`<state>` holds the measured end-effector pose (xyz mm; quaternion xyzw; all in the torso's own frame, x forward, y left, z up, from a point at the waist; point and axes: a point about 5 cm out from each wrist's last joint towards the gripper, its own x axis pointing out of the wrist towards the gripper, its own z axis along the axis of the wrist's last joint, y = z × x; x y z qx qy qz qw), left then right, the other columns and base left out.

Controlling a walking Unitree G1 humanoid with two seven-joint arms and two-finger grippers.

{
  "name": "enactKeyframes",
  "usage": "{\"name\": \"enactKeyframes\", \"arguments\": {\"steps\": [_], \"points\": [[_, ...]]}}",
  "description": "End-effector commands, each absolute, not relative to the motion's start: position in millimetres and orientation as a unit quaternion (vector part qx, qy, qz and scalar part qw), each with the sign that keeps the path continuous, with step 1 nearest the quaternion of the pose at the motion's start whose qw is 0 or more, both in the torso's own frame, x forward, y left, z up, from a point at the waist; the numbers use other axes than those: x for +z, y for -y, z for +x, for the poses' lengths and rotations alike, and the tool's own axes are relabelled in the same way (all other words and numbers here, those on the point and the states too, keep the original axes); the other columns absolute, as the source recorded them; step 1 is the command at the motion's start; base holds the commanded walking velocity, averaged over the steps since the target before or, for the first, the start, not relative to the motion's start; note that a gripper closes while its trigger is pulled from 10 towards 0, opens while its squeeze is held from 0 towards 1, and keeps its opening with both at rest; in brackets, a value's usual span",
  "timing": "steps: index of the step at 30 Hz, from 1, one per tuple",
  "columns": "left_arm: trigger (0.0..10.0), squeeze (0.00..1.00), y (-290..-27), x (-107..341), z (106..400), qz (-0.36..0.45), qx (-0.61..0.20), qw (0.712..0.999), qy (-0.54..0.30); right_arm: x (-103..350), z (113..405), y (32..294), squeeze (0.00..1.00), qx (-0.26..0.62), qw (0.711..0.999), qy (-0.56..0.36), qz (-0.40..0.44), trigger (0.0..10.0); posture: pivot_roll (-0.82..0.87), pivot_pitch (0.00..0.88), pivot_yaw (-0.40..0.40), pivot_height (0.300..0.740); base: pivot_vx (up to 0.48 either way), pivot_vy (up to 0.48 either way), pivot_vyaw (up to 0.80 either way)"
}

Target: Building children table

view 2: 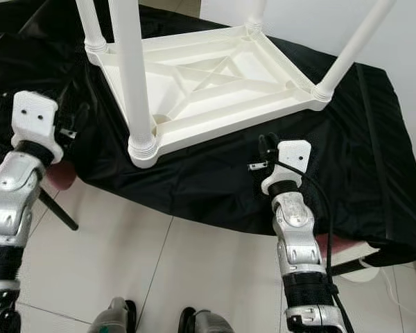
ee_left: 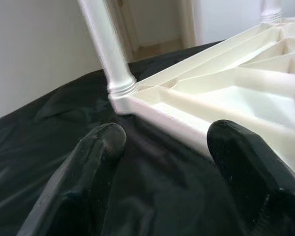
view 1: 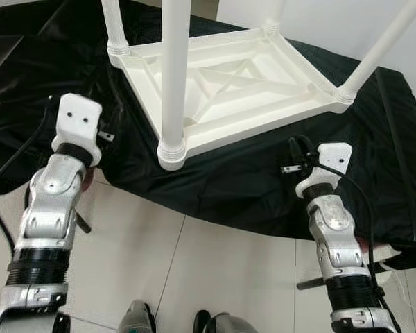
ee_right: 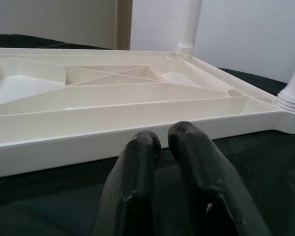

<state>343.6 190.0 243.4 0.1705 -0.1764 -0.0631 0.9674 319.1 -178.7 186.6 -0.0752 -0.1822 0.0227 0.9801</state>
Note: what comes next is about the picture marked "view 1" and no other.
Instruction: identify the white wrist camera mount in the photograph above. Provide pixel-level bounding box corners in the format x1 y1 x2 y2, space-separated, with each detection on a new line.
52 94 103 167
295 142 353 198

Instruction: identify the white plastic ribbed tabletop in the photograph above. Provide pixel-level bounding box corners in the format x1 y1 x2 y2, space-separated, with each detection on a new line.
110 28 354 171

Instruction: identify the grey robot right foot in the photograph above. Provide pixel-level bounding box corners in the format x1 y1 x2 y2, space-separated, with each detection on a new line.
193 310 268 333

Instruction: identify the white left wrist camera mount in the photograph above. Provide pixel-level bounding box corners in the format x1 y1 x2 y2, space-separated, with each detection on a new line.
52 94 103 167

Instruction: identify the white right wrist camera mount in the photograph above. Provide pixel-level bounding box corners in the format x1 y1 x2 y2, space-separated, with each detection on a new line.
295 142 353 198

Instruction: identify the grey robot left foot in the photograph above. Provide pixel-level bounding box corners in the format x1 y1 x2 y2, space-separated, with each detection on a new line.
118 298 157 333

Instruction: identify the grey robot foot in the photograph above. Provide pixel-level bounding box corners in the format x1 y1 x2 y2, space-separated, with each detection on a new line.
118 298 157 333
193 310 268 333

